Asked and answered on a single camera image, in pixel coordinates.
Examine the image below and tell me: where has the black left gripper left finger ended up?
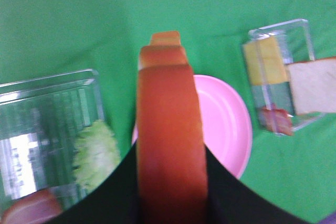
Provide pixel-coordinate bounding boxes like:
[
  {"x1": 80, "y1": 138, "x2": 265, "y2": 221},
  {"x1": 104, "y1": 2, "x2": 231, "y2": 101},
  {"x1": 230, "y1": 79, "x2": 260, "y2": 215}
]
[{"x1": 50, "y1": 144, "x2": 142, "y2": 223}]

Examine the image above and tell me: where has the pink round plate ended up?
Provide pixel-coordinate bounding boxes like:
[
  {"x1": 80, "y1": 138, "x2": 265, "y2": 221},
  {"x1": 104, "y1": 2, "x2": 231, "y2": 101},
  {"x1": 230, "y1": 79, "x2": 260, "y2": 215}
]
[{"x1": 137, "y1": 73, "x2": 252, "y2": 181}]

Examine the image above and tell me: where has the bacon strip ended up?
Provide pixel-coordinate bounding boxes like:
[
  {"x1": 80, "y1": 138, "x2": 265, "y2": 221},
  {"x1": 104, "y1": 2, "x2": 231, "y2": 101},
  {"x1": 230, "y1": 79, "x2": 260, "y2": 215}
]
[
  {"x1": 259, "y1": 103, "x2": 293, "y2": 136},
  {"x1": 1, "y1": 188, "x2": 63, "y2": 223}
]

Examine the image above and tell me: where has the left clear plastic container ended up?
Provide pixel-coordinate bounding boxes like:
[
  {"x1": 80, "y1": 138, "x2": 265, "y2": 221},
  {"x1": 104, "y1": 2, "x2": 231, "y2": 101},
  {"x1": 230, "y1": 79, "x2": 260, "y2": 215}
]
[{"x1": 1, "y1": 69, "x2": 105, "y2": 212}]

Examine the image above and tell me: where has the green lettuce leaf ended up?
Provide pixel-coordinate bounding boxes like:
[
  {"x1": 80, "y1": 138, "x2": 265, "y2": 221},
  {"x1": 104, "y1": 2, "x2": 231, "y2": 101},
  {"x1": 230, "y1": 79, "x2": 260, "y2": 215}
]
[{"x1": 72, "y1": 120, "x2": 121, "y2": 194}]

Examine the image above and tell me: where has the clear plastic container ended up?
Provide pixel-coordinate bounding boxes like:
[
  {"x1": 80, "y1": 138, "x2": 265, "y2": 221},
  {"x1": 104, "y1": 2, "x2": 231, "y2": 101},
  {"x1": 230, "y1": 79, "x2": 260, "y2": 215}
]
[
  {"x1": 242, "y1": 18, "x2": 325, "y2": 135},
  {"x1": 1, "y1": 69, "x2": 105, "y2": 212}
]

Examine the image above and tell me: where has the green tablecloth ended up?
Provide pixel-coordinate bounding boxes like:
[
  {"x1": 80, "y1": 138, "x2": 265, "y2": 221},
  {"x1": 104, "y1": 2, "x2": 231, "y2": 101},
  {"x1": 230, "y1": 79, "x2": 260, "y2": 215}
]
[{"x1": 1, "y1": 0, "x2": 335, "y2": 222}]

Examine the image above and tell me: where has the bread slice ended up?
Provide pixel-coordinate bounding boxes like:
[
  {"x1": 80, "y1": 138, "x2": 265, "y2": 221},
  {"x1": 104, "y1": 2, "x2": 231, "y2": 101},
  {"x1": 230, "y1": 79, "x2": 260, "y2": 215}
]
[
  {"x1": 287, "y1": 57, "x2": 335, "y2": 115},
  {"x1": 136, "y1": 31, "x2": 208, "y2": 223}
]

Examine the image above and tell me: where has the right clear plastic container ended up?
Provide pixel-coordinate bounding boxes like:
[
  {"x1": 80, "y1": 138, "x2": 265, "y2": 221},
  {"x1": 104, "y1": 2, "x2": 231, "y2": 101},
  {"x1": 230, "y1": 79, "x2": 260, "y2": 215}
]
[{"x1": 242, "y1": 18, "x2": 325, "y2": 135}]

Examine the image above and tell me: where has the yellow cheese slice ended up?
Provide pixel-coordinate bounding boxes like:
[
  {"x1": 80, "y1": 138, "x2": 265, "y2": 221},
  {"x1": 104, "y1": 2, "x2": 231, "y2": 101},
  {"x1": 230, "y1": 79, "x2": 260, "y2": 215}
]
[{"x1": 243, "y1": 36, "x2": 288, "y2": 86}]

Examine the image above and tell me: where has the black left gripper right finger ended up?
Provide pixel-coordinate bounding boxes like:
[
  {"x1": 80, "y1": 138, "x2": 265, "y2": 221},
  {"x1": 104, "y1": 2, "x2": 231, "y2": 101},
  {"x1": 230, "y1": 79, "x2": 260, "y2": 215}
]
[{"x1": 205, "y1": 147, "x2": 308, "y2": 223}]

